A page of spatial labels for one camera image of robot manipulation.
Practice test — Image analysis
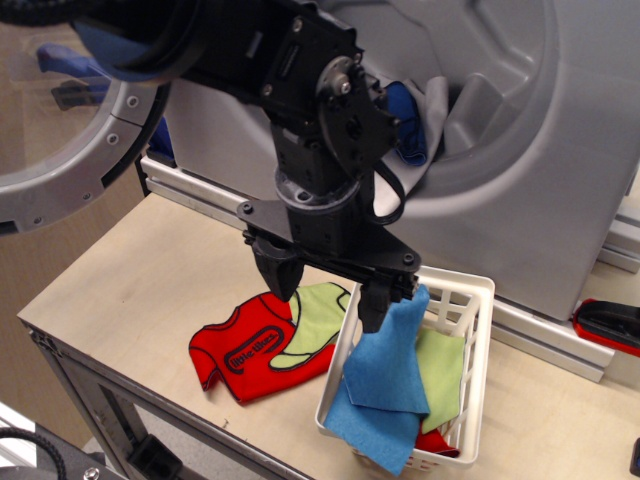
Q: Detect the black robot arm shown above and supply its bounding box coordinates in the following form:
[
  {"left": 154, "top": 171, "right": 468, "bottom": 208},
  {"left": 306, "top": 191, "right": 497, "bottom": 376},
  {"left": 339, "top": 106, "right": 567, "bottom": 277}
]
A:
[{"left": 1, "top": 1, "right": 420, "bottom": 333}]

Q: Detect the white plastic laundry basket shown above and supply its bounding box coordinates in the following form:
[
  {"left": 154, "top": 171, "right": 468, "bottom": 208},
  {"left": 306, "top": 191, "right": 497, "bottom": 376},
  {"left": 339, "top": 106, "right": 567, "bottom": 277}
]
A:
[{"left": 316, "top": 267, "right": 494, "bottom": 472}]

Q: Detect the red cloth in basket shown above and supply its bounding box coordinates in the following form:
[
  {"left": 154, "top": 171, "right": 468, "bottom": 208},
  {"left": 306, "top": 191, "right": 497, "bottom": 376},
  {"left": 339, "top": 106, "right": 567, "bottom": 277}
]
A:
[{"left": 414, "top": 429, "right": 460, "bottom": 458}]

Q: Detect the metal table frame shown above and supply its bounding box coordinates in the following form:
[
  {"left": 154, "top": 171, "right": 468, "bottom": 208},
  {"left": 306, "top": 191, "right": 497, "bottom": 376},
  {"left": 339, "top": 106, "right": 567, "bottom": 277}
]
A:
[{"left": 24, "top": 322, "right": 308, "bottom": 479}]

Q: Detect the blue clamp behind door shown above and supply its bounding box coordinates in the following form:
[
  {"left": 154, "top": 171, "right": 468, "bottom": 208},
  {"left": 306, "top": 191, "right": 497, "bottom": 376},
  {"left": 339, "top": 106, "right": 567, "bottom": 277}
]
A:
[{"left": 36, "top": 42, "right": 112, "bottom": 84}]

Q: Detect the round grey machine door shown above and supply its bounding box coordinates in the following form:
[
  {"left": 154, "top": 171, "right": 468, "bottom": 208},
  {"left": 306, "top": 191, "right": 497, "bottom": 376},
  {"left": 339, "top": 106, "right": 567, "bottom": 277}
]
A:
[{"left": 1, "top": 25, "right": 169, "bottom": 236}]

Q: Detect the red little tikes shirt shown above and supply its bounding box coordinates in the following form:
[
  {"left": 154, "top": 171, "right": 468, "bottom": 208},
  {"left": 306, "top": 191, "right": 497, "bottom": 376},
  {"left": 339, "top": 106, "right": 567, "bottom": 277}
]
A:
[{"left": 188, "top": 293, "right": 335, "bottom": 404}]

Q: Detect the light blue felt cloth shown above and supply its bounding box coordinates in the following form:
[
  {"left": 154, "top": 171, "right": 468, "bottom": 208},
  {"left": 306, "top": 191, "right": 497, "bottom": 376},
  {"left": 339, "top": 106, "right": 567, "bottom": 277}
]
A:
[{"left": 324, "top": 285, "right": 430, "bottom": 476}]

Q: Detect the dark blue garment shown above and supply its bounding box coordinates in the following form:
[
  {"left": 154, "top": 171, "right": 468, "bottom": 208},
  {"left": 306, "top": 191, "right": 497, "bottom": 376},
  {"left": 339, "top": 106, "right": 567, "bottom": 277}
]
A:
[{"left": 386, "top": 81, "right": 427, "bottom": 166}]

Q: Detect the green cloth in basket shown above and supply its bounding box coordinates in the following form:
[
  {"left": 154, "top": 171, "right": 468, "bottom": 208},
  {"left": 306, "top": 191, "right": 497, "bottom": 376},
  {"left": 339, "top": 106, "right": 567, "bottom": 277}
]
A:
[{"left": 416, "top": 329, "right": 465, "bottom": 434}]

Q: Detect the green shirt on table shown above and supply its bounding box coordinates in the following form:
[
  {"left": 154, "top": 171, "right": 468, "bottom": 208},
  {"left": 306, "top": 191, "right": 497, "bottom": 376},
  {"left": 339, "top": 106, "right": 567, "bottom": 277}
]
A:
[{"left": 269, "top": 282, "right": 351, "bottom": 371}]

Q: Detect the white grey cloth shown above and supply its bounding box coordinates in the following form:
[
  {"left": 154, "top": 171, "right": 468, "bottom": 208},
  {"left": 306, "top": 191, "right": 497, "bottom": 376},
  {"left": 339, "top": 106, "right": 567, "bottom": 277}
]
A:
[{"left": 374, "top": 77, "right": 449, "bottom": 217}]

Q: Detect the black braided cable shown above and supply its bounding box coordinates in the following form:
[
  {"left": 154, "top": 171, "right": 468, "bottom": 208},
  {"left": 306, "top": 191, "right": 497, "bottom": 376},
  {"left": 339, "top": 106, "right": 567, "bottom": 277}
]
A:
[{"left": 0, "top": 427, "right": 69, "bottom": 480}]

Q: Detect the aluminium extrusion rail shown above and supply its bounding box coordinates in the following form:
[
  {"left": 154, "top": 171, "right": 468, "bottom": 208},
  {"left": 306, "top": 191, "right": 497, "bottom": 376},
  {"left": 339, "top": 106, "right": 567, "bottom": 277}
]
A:
[{"left": 140, "top": 153, "right": 640, "bottom": 384}]

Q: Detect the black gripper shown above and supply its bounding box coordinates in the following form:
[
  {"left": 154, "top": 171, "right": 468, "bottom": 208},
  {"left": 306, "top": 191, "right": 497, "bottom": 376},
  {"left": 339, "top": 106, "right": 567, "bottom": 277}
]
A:
[{"left": 237, "top": 176, "right": 420, "bottom": 333}]

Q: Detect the grey toy washing machine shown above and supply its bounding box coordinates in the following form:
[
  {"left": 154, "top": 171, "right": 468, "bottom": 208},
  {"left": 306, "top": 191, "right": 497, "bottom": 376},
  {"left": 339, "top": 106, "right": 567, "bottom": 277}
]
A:
[{"left": 167, "top": 0, "right": 640, "bottom": 322}]

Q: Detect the red black clamp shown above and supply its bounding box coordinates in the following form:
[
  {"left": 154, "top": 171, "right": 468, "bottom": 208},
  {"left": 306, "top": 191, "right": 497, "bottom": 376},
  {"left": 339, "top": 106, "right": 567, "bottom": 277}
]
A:
[{"left": 572, "top": 299, "right": 639, "bottom": 357}]

